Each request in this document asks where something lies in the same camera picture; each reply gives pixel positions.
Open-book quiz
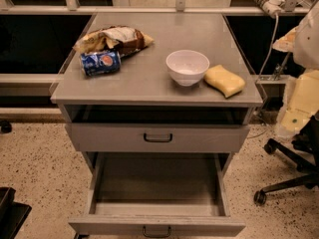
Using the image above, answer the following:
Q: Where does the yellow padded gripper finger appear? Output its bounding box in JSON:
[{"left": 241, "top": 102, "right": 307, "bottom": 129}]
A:
[{"left": 276, "top": 70, "right": 319, "bottom": 137}]

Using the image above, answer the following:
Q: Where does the yellow sponge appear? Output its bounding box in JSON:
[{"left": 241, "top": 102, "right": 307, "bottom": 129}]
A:
[{"left": 204, "top": 65, "right": 245, "bottom": 98}]

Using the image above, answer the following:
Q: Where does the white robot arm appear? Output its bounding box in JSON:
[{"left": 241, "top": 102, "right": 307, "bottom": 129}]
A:
[{"left": 272, "top": 2, "right": 319, "bottom": 138}]

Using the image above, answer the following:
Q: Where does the grey drawer cabinet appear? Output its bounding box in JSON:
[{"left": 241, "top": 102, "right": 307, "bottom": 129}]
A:
[{"left": 49, "top": 12, "right": 264, "bottom": 239}]

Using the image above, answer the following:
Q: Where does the open middle drawer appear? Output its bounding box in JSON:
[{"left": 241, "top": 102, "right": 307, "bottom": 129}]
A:
[{"left": 69, "top": 153, "right": 245, "bottom": 238}]

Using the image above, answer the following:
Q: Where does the closed upper drawer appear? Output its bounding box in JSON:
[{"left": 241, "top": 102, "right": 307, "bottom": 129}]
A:
[{"left": 66, "top": 123, "right": 249, "bottom": 153}]

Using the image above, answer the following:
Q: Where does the black office chair base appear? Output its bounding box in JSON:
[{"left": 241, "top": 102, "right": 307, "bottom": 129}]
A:
[{"left": 253, "top": 110, "right": 319, "bottom": 207}]

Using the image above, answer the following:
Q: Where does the white power strip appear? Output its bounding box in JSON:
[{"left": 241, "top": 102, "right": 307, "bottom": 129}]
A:
[{"left": 253, "top": 0, "right": 283, "bottom": 18}]

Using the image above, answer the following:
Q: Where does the white bowl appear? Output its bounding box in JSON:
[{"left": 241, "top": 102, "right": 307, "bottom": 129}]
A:
[{"left": 165, "top": 50, "right": 210, "bottom": 87}]

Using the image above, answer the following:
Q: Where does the crumpled chip bag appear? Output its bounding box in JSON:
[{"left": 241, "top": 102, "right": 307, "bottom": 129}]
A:
[{"left": 74, "top": 26, "right": 154, "bottom": 57}]

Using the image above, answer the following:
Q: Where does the blue pepsi can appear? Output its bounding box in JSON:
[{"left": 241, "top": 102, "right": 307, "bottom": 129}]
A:
[{"left": 80, "top": 50, "right": 121, "bottom": 77}]

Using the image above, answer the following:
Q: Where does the black box at left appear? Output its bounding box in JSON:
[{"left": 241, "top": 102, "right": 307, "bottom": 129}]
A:
[{"left": 0, "top": 187, "right": 32, "bottom": 239}]

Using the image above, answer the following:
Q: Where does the white cable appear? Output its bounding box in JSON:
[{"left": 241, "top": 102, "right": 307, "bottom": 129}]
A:
[{"left": 257, "top": 13, "right": 280, "bottom": 82}]

